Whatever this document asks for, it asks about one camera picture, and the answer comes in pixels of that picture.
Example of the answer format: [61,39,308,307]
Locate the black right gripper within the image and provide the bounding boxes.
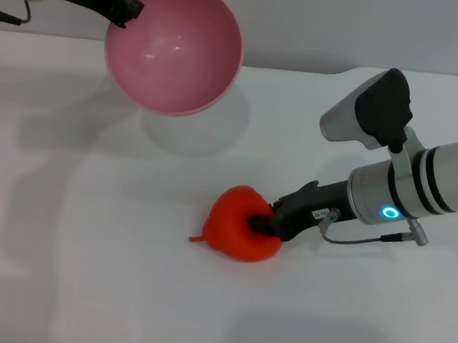
[246,169,363,250]

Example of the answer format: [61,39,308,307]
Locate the soft orange toy fruit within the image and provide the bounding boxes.
[187,179,289,267]

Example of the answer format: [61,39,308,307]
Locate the pink plastic bowl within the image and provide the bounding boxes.
[97,0,249,124]

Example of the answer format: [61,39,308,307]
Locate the grey right wrist cable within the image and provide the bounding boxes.
[316,207,434,256]

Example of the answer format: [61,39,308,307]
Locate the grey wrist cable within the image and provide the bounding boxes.
[316,207,434,256]
[0,0,34,29]

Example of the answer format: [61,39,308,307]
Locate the grey left wrist cable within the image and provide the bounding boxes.
[0,0,34,29]

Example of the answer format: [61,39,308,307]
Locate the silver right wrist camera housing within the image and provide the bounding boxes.
[317,60,419,155]

